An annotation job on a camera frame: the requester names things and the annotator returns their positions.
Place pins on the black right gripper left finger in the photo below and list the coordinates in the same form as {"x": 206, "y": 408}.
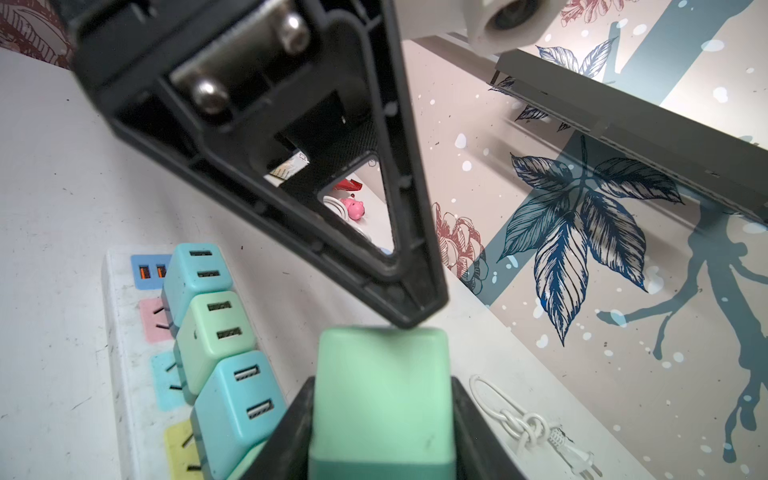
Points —
{"x": 285, "y": 455}

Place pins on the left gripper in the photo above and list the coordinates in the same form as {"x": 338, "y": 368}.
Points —
{"x": 265, "y": 106}

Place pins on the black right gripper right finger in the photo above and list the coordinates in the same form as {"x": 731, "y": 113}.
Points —
{"x": 479, "y": 454}

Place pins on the teal charger plug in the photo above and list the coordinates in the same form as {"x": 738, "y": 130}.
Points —
{"x": 238, "y": 409}
{"x": 194, "y": 269}

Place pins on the green charger plug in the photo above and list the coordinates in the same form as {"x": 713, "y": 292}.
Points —
{"x": 215, "y": 327}
{"x": 383, "y": 405}

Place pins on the white multicolour power strip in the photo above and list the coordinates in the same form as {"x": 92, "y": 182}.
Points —
{"x": 154, "y": 433}

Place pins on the pink pig toy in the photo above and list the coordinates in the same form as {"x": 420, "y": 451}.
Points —
{"x": 355, "y": 209}

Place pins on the red chips bag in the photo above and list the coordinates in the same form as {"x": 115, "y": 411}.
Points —
{"x": 296, "y": 163}

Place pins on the black wall basket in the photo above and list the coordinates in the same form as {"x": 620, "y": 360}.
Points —
{"x": 725, "y": 168}

